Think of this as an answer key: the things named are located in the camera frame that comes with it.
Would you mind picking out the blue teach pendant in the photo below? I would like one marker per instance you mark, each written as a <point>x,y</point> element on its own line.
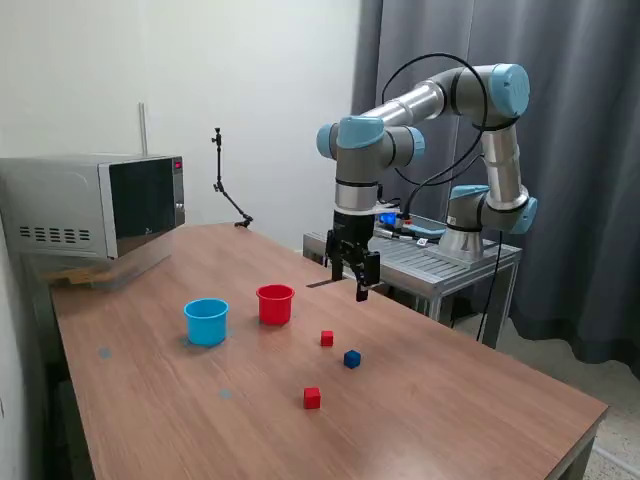
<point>430,231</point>

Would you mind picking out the wooden board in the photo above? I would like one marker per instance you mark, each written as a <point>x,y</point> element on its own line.
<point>75,277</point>

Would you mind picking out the grey curtain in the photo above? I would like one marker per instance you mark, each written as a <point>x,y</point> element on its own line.
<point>590,200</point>

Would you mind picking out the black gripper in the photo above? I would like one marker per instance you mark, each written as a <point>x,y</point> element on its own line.
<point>354,232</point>

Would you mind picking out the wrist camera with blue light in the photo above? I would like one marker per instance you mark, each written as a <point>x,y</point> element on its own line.
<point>387,218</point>

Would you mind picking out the round blue tape marker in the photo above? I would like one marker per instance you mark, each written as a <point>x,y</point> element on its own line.
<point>226,394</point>
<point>104,352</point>

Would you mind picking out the silver blue UR5e robot arm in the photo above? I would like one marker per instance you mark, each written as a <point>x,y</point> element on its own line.
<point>410,102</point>

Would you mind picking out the red cube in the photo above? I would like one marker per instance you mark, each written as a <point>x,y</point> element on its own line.
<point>327,339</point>
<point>311,399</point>

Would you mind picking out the silver microwave oven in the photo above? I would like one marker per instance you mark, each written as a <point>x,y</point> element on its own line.
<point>60,200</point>

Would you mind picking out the grey metal robot stand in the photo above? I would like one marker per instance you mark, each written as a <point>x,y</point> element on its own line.
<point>425,260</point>

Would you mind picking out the blue cube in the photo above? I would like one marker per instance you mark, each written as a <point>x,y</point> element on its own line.
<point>352,360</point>

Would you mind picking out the blue plastic cup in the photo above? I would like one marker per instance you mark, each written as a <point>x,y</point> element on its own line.
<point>205,325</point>

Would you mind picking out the red plastic cup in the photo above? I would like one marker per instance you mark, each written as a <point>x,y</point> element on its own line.
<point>274,310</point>

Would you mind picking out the white vertical pole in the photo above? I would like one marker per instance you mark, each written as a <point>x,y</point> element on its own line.
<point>143,130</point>

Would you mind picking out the black flat strip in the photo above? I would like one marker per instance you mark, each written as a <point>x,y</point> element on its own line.
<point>320,284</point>

